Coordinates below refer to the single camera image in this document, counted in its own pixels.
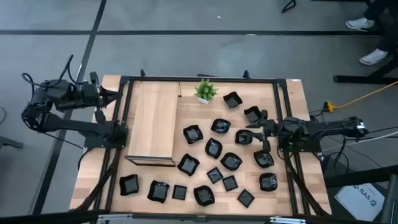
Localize grey floor stand foot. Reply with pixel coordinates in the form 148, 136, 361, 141
0, 135, 25, 151

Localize black crossbar silver brackets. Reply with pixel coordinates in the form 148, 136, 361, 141
0, 210, 398, 224

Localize black cable bundle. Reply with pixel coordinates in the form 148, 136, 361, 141
282, 151, 331, 217
73, 148, 124, 214

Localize green plant white pot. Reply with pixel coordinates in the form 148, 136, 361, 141
194, 78, 219, 105

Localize black rounded wavy mini bowl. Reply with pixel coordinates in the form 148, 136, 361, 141
193, 185, 216, 207
253, 149, 275, 169
210, 118, 232, 135
220, 152, 243, 172
234, 129, 254, 146
205, 137, 223, 160
259, 172, 279, 192

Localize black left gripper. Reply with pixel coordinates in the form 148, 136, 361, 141
76, 71, 123, 124

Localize black office desk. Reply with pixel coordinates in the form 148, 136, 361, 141
333, 55, 398, 85

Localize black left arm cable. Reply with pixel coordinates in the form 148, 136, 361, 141
21, 54, 85, 94

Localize black square wavy mini bowl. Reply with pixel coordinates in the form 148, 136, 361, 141
182, 124, 205, 145
146, 179, 170, 204
119, 174, 140, 197
243, 105, 263, 124
223, 91, 243, 110
177, 152, 201, 177

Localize white floor cable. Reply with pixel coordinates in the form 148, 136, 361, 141
322, 130, 398, 152

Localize black metal stand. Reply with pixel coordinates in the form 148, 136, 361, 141
323, 164, 398, 224

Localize white printed box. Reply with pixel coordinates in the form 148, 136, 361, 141
334, 183, 386, 222

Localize thin black floor cable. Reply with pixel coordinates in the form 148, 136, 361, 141
42, 132, 85, 150

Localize person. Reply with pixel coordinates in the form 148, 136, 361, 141
345, 0, 398, 66

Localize person's shoe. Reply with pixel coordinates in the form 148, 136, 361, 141
359, 49, 389, 66
345, 17, 376, 32

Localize yellow extension cord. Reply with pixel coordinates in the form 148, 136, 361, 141
334, 80, 398, 110

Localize black square mini plate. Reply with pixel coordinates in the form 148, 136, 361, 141
237, 189, 256, 208
206, 166, 224, 185
172, 184, 188, 201
221, 175, 239, 192

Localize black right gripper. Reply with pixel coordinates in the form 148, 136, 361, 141
245, 108, 282, 154

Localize wooden shelf black metal frame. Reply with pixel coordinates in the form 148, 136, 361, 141
124, 80, 183, 167

